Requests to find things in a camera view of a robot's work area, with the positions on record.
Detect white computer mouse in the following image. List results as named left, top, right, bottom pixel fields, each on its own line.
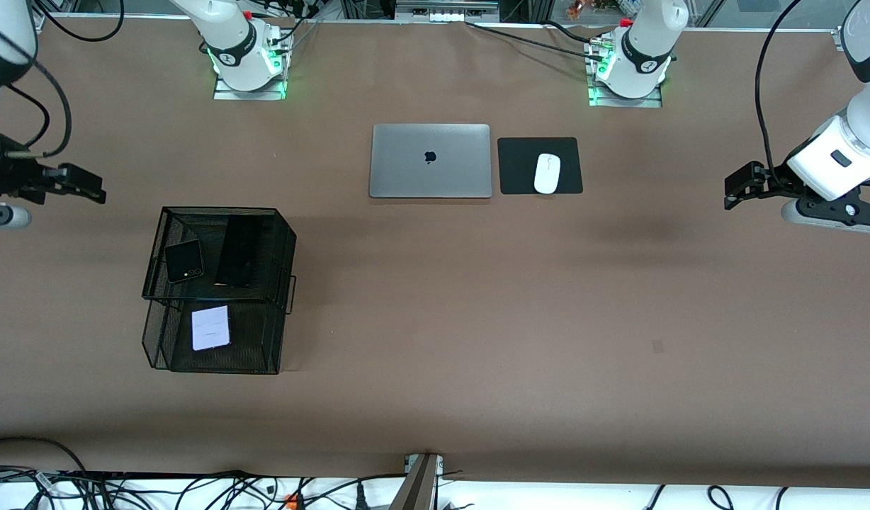
left=533, top=153, right=562, bottom=195

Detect black mouse pad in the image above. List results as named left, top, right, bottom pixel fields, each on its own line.
left=497, top=137, right=584, bottom=196

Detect small black flip phone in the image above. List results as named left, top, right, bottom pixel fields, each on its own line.
left=164, top=239, right=205, bottom=284

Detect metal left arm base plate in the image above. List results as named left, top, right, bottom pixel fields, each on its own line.
left=588, top=84, right=663, bottom=108

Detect silver closed laptop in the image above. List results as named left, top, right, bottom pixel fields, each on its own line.
left=368, top=123, right=493, bottom=199

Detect white pink flip phone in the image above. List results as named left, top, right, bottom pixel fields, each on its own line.
left=191, top=305, right=232, bottom=352

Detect black mesh drawer organizer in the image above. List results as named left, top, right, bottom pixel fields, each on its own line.
left=142, top=206, right=298, bottom=375

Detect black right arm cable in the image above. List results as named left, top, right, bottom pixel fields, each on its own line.
left=0, top=0, right=124, bottom=158

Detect black cable across table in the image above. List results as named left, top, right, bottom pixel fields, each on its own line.
left=465, top=21, right=607, bottom=63

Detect grey power strip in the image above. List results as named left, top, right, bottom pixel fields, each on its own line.
left=395, top=0, right=500, bottom=23

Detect grey metal frame post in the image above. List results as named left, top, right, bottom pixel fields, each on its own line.
left=389, top=453, right=444, bottom=510

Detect long black smartphone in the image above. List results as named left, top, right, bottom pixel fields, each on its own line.
left=214, top=215, right=263, bottom=289

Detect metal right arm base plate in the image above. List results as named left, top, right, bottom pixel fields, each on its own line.
left=213, top=74, right=288, bottom=101

